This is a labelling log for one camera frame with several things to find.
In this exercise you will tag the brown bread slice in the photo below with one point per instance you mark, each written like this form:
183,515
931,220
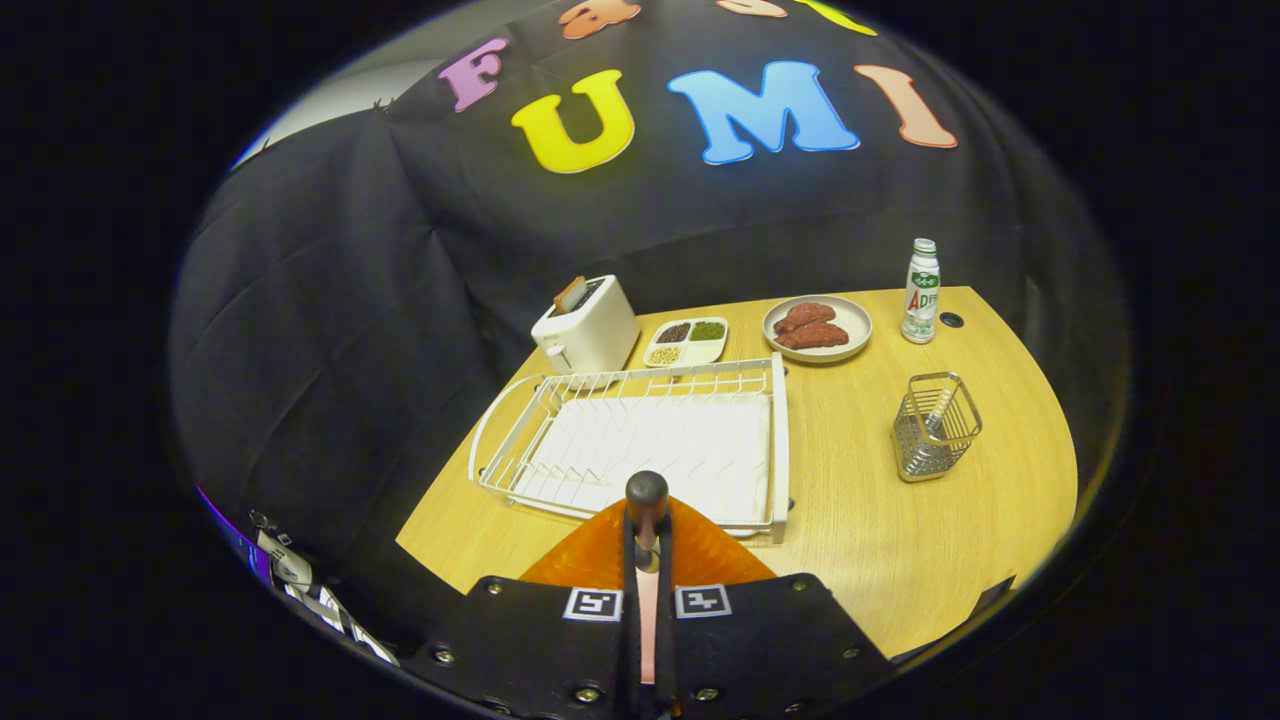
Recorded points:
570,295

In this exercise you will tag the pile of dark seeds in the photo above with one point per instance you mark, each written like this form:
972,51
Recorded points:
673,332

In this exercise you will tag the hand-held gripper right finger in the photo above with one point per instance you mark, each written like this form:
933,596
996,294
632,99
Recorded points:
760,640

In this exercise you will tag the red meat piece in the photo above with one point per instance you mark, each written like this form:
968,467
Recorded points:
805,317
815,337

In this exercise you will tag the beige round plate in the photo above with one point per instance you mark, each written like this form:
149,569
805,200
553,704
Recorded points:
855,320

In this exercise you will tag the white divided tray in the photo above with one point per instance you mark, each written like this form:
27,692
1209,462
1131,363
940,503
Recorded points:
687,343

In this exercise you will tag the white drip tray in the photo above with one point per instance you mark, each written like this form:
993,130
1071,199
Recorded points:
650,440

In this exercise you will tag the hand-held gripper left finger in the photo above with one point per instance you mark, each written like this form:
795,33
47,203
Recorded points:
540,640

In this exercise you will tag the white bottle green cap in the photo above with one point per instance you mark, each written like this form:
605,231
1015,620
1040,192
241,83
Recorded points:
921,300

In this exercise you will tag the pile of green beans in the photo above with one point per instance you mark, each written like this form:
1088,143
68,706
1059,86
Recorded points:
707,330

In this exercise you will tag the pile of yellow soybeans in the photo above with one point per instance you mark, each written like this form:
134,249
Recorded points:
664,355

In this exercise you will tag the white toaster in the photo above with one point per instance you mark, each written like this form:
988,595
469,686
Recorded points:
600,335

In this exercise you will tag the pile of white rice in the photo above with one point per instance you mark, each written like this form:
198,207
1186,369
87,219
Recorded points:
702,354

